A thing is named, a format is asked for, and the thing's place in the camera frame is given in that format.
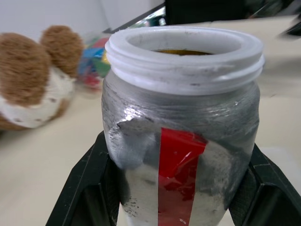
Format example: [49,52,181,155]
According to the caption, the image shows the brown and white plush toy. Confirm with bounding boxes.
[0,25,85,131]

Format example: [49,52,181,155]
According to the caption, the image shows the yellow contents inside jar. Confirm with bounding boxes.
[150,48,214,57]

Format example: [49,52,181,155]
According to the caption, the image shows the black monitor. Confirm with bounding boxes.
[164,0,301,25]

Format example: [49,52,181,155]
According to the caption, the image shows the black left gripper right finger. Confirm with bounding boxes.
[229,143,301,226]

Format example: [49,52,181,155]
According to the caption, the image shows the silver taped white jar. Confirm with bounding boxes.
[101,25,266,226]

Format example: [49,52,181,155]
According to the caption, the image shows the bag of colourful pieces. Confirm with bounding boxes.
[76,32,111,89]

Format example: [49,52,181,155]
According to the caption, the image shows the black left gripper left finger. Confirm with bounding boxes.
[45,130,123,226]

